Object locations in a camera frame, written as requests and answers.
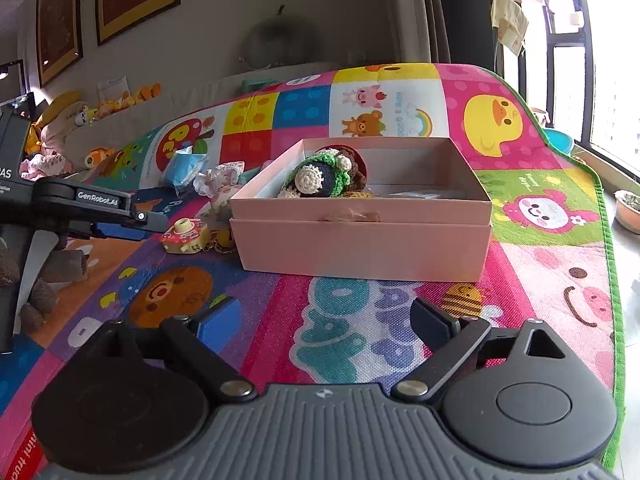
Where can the yellow plush toy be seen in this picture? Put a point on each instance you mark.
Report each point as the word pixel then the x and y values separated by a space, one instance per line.
pixel 55 115

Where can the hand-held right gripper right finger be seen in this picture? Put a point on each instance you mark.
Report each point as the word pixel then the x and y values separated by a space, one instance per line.
pixel 432 327

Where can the brown plush toy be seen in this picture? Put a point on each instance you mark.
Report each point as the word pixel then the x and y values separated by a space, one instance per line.
pixel 55 285

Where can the orange yellow plush toys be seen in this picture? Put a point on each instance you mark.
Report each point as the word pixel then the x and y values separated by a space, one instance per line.
pixel 130 100

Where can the black window frame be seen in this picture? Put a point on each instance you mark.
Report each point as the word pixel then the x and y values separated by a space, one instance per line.
pixel 582 75

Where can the small white plush toy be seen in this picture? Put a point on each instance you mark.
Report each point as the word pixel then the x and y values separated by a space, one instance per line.
pixel 84 116

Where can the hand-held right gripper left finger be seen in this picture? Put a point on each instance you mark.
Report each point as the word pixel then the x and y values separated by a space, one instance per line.
pixel 215 325

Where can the white pink floral cloth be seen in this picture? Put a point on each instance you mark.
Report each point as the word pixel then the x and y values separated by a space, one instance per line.
pixel 220 177

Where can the orange clownfish plush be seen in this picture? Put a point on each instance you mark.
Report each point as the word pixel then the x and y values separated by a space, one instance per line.
pixel 100 156

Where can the colourful cartoon play mat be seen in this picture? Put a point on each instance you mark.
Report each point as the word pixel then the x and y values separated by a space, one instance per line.
pixel 525 270

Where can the teal cloth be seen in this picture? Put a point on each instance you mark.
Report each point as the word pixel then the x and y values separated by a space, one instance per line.
pixel 260 84

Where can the pink spotted plush toy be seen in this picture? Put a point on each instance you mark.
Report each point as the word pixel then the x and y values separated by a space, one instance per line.
pixel 225 199

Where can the light blue pouch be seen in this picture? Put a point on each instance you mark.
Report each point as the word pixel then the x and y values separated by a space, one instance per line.
pixel 185 170

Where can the grey curtain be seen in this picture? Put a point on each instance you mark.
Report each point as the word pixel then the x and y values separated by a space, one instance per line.
pixel 440 10

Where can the teal plastic basin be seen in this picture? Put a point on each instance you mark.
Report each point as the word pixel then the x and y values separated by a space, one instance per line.
pixel 559 141

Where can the pink cardboard box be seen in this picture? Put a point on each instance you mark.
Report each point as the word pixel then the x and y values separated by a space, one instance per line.
pixel 360 245

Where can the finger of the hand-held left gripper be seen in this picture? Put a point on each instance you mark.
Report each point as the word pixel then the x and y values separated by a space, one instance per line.
pixel 100 201
pixel 120 231

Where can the grey metal bowl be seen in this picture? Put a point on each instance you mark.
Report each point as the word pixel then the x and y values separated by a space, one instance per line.
pixel 629 210

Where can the beige hanging towel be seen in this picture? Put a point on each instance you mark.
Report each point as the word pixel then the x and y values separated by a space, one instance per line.
pixel 510 22

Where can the pink white plush cloth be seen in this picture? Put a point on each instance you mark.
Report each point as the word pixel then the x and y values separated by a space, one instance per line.
pixel 47 166

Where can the narrow gold framed picture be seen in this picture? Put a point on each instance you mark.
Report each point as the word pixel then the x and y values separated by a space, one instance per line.
pixel 60 20

